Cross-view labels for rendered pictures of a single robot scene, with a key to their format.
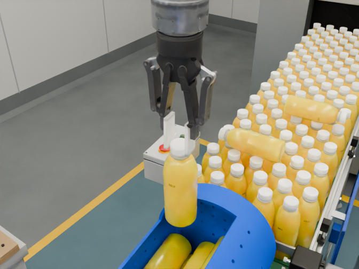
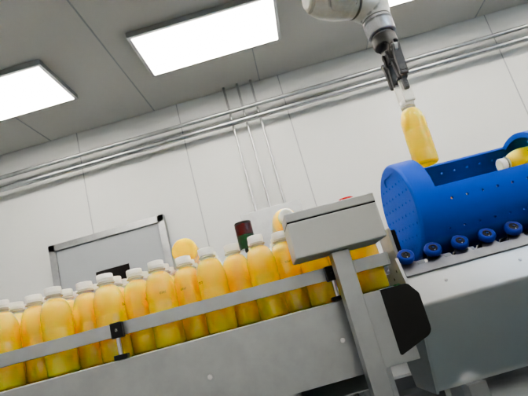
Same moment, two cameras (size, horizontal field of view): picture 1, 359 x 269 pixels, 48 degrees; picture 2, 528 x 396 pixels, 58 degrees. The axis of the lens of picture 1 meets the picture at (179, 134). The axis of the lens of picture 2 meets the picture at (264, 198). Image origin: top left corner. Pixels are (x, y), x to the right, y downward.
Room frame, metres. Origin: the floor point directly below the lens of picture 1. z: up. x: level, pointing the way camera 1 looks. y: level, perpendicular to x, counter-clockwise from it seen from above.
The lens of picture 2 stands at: (1.75, 0.82, 0.89)
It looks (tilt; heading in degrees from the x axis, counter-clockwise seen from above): 15 degrees up; 236
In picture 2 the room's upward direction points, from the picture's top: 15 degrees counter-clockwise
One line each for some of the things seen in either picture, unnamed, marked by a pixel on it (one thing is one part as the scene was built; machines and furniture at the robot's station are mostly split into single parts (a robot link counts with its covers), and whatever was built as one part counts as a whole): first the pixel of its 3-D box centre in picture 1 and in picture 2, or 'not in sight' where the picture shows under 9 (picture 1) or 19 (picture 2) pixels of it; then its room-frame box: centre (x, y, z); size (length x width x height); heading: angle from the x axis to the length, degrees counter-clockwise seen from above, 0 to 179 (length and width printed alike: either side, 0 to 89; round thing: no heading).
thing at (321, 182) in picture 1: (314, 194); not in sight; (0.93, -0.42, 0.99); 0.07 x 0.07 x 0.19
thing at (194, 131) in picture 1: (198, 127); not in sight; (0.60, -0.04, 1.45); 0.03 x 0.01 x 0.05; 60
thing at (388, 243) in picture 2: not in sight; (393, 252); (0.74, -0.13, 0.99); 0.10 x 0.02 x 0.12; 61
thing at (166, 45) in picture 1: (179, 55); (387, 49); (0.62, 0.00, 1.58); 0.08 x 0.07 x 0.09; 60
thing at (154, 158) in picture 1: (172, 153); (331, 229); (1.06, 0.02, 1.05); 0.20 x 0.10 x 0.10; 151
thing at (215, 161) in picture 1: (215, 161); not in sight; (0.97, -0.11, 1.09); 0.04 x 0.04 x 0.02
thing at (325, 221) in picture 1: (324, 230); not in sight; (0.83, -0.43, 0.94); 0.03 x 0.02 x 0.08; 151
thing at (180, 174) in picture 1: (180, 185); (417, 134); (0.63, 0.00, 1.29); 0.07 x 0.07 x 0.19
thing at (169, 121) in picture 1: (169, 130); (406, 89); (0.63, 0.02, 1.42); 0.03 x 0.01 x 0.07; 150
